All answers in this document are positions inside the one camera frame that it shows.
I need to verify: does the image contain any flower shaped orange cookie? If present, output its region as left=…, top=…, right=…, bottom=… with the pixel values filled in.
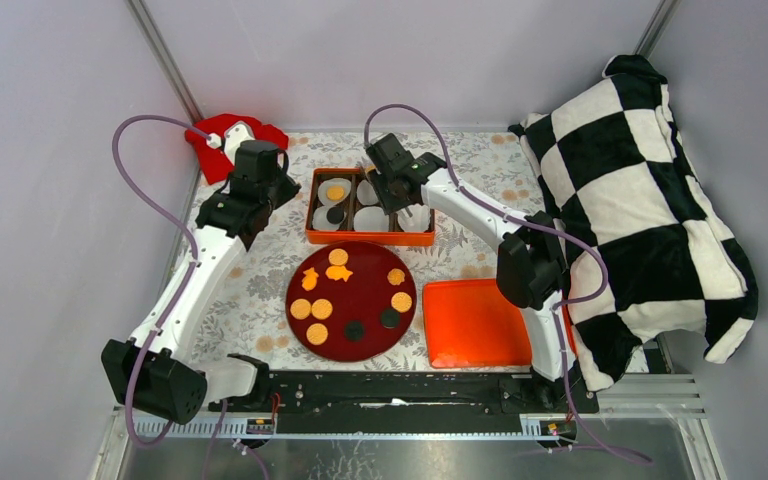
left=387, top=268, right=406, bottom=286

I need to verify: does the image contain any orange tin lid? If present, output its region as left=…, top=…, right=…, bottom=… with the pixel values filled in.
left=423, top=279, right=561, bottom=379

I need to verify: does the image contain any round orange cookie bottom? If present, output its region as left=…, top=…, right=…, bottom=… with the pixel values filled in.
left=305, top=323, right=329, bottom=346

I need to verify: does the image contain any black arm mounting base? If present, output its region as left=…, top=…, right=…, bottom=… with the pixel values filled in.
left=228, top=370, right=599, bottom=434

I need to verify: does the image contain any orange fish cookie left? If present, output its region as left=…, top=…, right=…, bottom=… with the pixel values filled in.
left=301, top=267, right=319, bottom=292

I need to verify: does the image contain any orange fish cookie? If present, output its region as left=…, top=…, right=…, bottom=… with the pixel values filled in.
left=326, top=265, right=353, bottom=282
left=301, top=267, right=319, bottom=292

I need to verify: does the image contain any red cloth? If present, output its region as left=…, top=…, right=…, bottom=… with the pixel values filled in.
left=185, top=113, right=289, bottom=185

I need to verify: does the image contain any orange compartment cookie tin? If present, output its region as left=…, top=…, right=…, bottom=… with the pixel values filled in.
left=305, top=168, right=436, bottom=247

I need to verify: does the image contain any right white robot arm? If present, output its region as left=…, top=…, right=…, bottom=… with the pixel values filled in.
left=364, top=133, right=574, bottom=412

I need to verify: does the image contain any dark red round plate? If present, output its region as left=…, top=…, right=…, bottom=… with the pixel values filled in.
left=285, top=241, right=419, bottom=363

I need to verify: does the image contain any orange fish cookie right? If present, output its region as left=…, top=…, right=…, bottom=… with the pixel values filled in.
left=326, top=265, right=353, bottom=282

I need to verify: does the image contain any black white checkered blanket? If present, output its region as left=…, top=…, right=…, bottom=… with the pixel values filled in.
left=512, top=55, right=758, bottom=391

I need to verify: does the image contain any black round cookie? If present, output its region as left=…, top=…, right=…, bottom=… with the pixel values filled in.
left=379, top=307, right=401, bottom=329
left=343, top=321, right=365, bottom=342
left=326, top=206, right=346, bottom=225

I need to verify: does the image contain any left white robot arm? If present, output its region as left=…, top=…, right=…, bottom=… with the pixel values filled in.
left=101, top=140, right=300, bottom=425

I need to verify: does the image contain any black round cookie bottom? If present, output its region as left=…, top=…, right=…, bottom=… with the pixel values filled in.
left=343, top=321, right=365, bottom=342

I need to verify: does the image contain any round orange cookie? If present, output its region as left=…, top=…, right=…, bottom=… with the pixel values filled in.
left=391, top=292, right=413, bottom=313
left=311, top=299, right=334, bottom=320
left=290, top=298, right=312, bottom=320
left=328, top=248, right=349, bottom=266
left=305, top=323, right=329, bottom=346
left=325, top=185, right=346, bottom=203

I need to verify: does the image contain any white paper cup liner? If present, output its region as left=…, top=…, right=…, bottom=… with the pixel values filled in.
left=317, top=177, right=352, bottom=206
left=311, top=206, right=345, bottom=231
left=356, top=180, right=379, bottom=206
left=396, top=204, right=431, bottom=233
left=353, top=206, right=390, bottom=232

